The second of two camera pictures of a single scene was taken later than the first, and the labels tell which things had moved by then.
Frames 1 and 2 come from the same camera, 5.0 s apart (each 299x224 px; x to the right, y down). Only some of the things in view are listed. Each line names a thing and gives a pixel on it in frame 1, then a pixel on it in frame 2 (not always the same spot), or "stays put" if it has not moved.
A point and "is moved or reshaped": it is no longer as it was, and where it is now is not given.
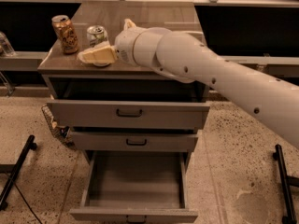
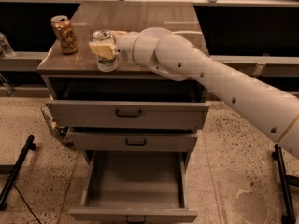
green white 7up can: (97, 35) is moved or reshaped
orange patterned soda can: (65, 34) stays put
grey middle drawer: (135, 140) stays put
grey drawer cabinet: (120, 115) stays put
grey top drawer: (135, 115) stays put
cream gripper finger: (128, 23) → (118, 33)
